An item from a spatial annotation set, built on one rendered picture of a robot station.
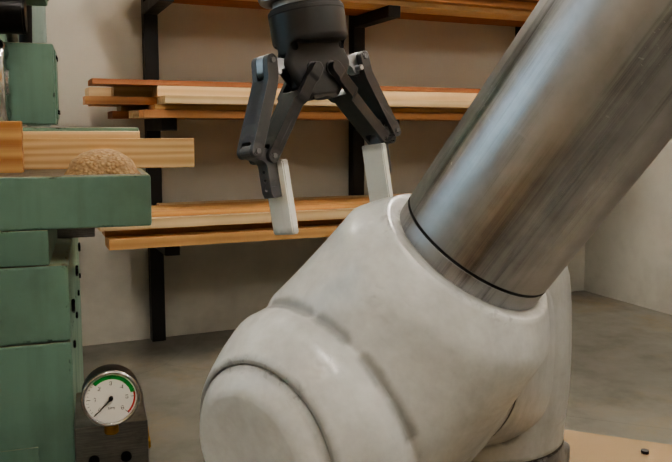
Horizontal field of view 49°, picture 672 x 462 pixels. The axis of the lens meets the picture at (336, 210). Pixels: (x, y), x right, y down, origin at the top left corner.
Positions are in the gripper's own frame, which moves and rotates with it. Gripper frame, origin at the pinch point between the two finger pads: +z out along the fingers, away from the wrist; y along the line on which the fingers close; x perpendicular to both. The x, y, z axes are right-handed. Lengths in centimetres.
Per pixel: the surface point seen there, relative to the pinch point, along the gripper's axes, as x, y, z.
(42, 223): -28.9, 17.6, -2.6
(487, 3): -139, -245, -59
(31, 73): -56, 4, -23
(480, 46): -174, -288, -45
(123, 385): -21.9, 15.0, 16.1
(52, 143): -41.5, 9.4, -12.0
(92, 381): -22.9, 17.8, 14.8
